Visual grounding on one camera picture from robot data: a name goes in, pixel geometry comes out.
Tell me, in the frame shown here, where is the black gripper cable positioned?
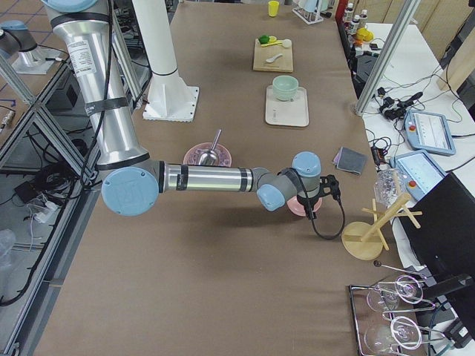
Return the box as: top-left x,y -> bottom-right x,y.
307,198 -> 347,240

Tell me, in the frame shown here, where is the small pink bowl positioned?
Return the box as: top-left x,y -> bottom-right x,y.
286,196 -> 323,217

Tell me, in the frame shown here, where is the aluminium frame post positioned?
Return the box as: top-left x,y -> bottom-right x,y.
355,0 -> 421,116

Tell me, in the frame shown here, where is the wooden cutting board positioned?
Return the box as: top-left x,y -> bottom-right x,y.
252,39 -> 294,73

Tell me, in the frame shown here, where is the wine glass rack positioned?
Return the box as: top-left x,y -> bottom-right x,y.
349,260 -> 456,355

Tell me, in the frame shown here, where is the top green bowl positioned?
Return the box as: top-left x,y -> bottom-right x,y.
272,75 -> 299,100

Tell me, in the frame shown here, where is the metal ice scoop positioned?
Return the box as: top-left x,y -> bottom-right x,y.
198,129 -> 222,166

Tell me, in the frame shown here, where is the green lime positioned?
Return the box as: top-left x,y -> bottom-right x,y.
258,35 -> 269,44

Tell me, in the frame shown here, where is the white ceramic spoon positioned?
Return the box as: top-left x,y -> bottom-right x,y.
266,53 -> 283,64

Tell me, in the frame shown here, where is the lower wine glass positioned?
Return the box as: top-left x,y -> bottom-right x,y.
364,316 -> 422,355

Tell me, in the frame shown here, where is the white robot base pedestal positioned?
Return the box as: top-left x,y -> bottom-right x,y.
133,0 -> 199,122

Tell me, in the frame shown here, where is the upper wine glass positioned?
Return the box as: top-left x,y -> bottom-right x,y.
367,274 -> 423,312

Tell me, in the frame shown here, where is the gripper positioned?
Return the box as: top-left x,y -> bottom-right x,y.
297,174 -> 341,219

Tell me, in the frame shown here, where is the grey cloth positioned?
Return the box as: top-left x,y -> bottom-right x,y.
336,147 -> 368,175

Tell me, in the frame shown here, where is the teach pendant tablet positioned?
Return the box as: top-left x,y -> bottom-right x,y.
404,110 -> 456,156

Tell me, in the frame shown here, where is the yellow cup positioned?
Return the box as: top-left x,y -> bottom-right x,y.
268,0 -> 280,17

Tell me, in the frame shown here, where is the cream rabbit serving tray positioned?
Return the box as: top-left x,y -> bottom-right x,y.
264,85 -> 309,128

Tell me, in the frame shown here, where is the wooden cup tree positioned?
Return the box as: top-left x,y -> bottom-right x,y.
341,173 -> 423,261

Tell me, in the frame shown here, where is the large pink ice bowl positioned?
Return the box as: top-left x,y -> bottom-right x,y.
183,142 -> 232,167

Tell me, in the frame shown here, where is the yellow plastic knife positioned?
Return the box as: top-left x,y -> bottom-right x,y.
261,41 -> 282,47

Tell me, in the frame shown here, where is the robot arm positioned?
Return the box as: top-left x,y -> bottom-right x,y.
45,1 -> 341,217

